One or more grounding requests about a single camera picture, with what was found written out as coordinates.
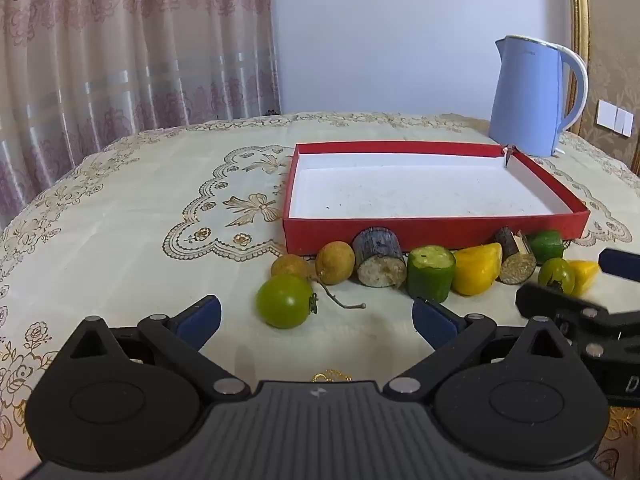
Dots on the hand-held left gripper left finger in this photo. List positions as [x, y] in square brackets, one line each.
[200, 317]

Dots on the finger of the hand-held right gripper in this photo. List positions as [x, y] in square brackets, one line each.
[620, 262]
[560, 302]

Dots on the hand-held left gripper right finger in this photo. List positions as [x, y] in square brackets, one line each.
[432, 321]

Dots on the small green tomato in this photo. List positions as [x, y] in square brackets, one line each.
[556, 272]

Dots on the small yellow pepper piece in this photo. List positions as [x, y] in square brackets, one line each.
[584, 275]

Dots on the large cucumber piece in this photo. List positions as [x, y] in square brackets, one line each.
[430, 272]

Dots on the green lime piece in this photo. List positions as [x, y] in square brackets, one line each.
[546, 245]

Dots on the large yellow pepper piece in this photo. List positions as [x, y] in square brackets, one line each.
[477, 269]

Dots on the dark cylindrical wood piece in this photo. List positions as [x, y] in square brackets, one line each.
[380, 257]

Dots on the large green tomato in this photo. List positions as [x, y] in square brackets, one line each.
[285, 301]

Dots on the brown longan with twig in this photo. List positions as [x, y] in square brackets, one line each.
[291, 266]

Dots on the red cardboard box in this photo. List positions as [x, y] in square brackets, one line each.
[425, 195]

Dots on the cream embroidered tablecloth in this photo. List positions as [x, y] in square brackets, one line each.
[125, 220]

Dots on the blue electric kettle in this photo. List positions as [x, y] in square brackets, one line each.
[525, 100]

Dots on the pink patterned curtain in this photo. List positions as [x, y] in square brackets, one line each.
[125, 60]

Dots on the white wall switch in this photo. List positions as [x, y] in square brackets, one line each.
[614, 117]

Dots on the gold frame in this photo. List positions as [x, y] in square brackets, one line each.
[580, 10]

